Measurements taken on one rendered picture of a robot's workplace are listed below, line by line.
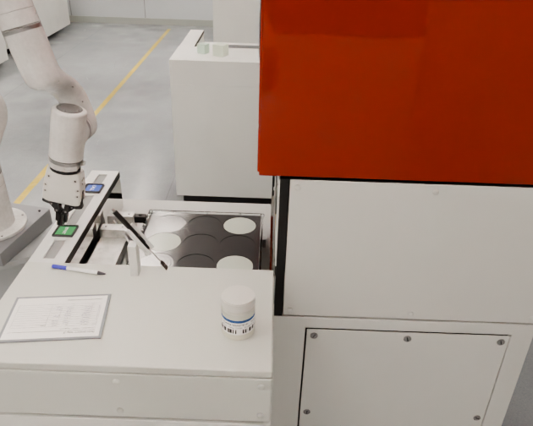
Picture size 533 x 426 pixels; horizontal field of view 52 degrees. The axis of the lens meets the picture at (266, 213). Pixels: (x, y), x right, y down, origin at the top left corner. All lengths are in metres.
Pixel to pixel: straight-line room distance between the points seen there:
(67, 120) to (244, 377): 0.73
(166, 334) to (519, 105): 0.89
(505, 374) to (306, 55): 1.06
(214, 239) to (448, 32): 0.86
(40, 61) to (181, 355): 0.74
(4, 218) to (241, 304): 0.93
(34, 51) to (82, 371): 0.72
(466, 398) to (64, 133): 1.32
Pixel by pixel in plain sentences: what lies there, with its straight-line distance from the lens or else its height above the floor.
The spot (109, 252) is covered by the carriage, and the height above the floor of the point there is 0.88.
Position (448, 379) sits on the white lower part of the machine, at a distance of 1.69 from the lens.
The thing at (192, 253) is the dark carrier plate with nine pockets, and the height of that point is 0.90.
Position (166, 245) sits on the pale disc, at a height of 0.90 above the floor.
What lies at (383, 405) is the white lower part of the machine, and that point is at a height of 0.50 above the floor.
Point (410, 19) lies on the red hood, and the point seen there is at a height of 1.58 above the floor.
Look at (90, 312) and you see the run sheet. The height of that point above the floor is 0.97.
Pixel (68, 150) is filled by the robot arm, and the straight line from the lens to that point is 1.44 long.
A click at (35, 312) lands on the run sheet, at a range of 1.32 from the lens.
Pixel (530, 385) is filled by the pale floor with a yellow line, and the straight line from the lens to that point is 2.71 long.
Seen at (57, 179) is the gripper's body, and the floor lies 1.13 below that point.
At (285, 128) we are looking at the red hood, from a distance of 1.21.
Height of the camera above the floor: 1.76
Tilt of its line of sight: 29 degrees down
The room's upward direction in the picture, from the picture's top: 2 degrees clockwise
